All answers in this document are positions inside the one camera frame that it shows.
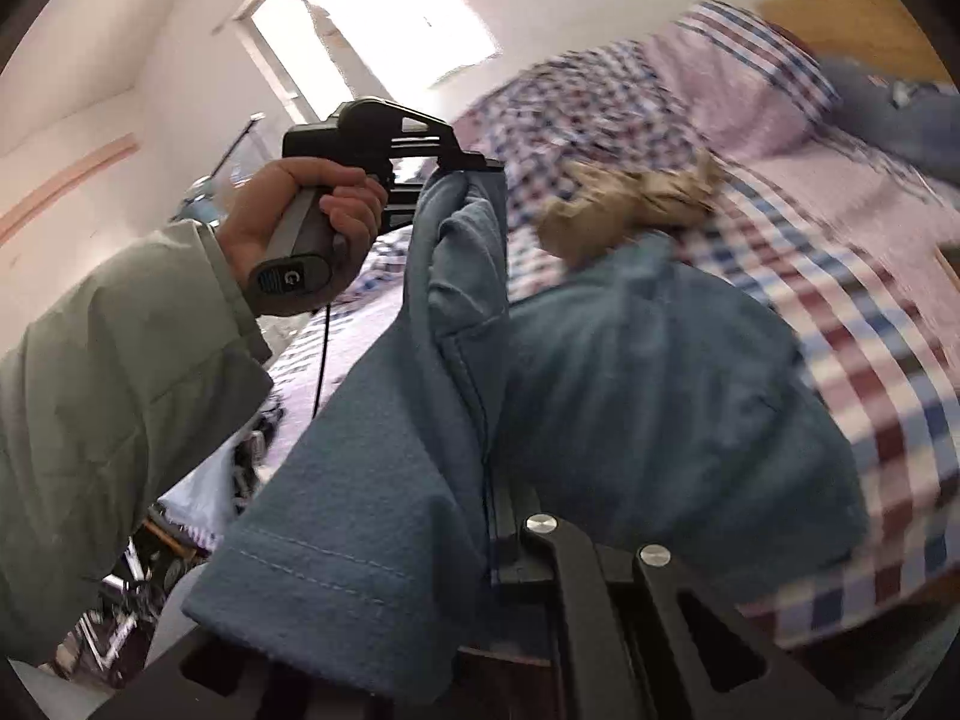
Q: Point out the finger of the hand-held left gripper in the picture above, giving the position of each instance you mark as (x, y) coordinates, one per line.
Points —
(472, 165)
(405, 202)

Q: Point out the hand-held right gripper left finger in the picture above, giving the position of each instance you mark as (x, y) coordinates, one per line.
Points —
(157, 697)

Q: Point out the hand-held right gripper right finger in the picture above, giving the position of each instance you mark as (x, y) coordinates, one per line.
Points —
(506, 540)

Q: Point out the teal blue t-shirt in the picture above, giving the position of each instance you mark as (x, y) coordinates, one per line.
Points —
(637, 390)

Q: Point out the person's left forearm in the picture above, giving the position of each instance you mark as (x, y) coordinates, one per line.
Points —
(112, 390)

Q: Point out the black clothes rack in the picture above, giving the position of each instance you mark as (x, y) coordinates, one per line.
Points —
(247, 139)

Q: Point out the person's left hand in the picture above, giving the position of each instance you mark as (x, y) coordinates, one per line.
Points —
(255, 217)

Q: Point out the white bicycle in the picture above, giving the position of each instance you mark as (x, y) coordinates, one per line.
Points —
(120, 634)

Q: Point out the window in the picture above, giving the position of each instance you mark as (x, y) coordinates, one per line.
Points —
(390, 7)

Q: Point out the tan garment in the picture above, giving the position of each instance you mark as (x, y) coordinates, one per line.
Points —
(622, 210)

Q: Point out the purple plaid-edged pillow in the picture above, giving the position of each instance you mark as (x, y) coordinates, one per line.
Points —
(735, 75)

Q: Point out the plaid bed sheet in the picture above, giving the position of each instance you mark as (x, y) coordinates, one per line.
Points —
(862, 360)

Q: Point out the wooden headboard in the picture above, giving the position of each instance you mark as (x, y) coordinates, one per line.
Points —
(862, 22)

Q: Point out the blue plush toy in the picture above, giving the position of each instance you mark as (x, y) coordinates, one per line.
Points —
(900, 127)

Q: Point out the pink wall strip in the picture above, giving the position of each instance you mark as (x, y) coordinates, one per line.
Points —
(75, 182)

